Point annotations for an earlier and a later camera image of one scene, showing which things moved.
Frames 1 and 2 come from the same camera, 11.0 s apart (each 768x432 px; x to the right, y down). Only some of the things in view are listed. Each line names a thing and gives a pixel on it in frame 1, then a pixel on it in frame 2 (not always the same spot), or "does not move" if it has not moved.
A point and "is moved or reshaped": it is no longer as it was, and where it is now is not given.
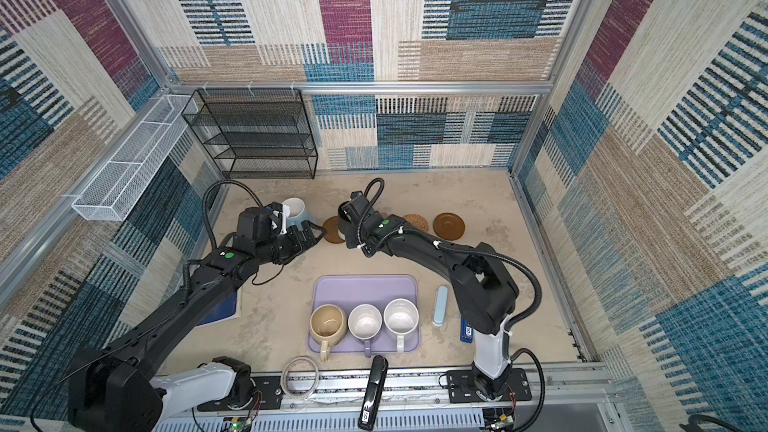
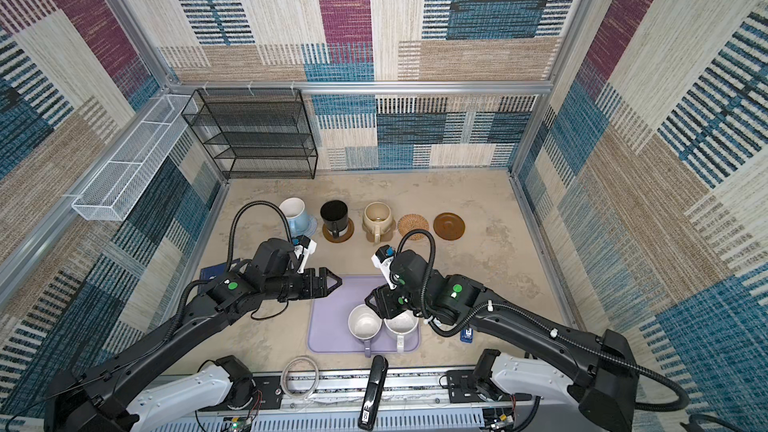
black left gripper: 301,244 → 321,281
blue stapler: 466,330 does not move
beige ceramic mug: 328,326 is moved or reshaped
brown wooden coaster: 449,226 does not move
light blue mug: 296,212 does not move
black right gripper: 351,242 → 383,296
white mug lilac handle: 364,322 does not move
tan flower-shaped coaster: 418,222 does not move
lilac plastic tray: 348,291 does not move
